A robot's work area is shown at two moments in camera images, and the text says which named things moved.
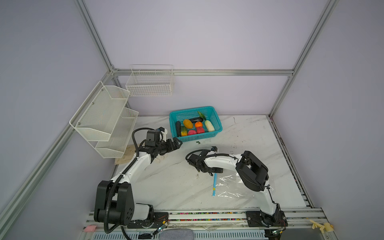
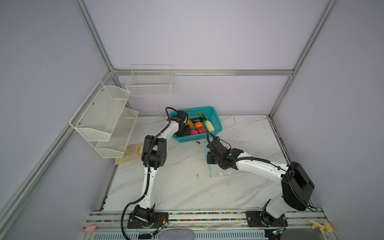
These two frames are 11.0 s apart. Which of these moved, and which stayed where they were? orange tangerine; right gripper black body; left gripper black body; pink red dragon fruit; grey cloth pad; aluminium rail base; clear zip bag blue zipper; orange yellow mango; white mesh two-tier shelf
Moved: left gripper black body; right gripper black body; clear zip bag blue zipper
Stayed: orange yellow mango; orange tangerine; grey cloth pad; pink red dragon fruit; aluminium rail base; white mesh two-tier shelf
